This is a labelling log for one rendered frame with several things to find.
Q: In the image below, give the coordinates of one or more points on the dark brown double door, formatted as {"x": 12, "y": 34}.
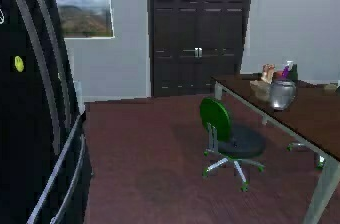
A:
{"x": 194, "y": 43}

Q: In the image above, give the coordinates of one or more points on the green black office chair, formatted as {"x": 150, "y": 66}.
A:
{"x": 241, "y": 143}

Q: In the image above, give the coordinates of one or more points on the tan hand statue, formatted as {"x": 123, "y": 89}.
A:
{"x": 267, "y": 73}

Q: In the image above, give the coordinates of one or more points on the grey glass vase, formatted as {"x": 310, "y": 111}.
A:
{"x": 281, "y": 94}

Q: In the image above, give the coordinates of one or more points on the purple spray bottle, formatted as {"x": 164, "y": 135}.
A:
{"x": 286, "y": 69}

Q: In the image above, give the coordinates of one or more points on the framed landscape picture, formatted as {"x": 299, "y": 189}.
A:
{"x": 84, "y": 16}

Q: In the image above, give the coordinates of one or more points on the dark brown table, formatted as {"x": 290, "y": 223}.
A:
{"x": 314, "y": 116}

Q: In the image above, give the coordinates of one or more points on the yellow round fridge magnet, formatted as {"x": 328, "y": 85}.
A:
{"x": 19, "y": 64}

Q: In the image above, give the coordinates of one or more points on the small brown round object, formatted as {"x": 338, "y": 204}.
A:
{"x": 330, "y": 88}

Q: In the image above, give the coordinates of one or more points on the black fridge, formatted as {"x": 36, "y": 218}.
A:
{"x": 8, "y": 133}

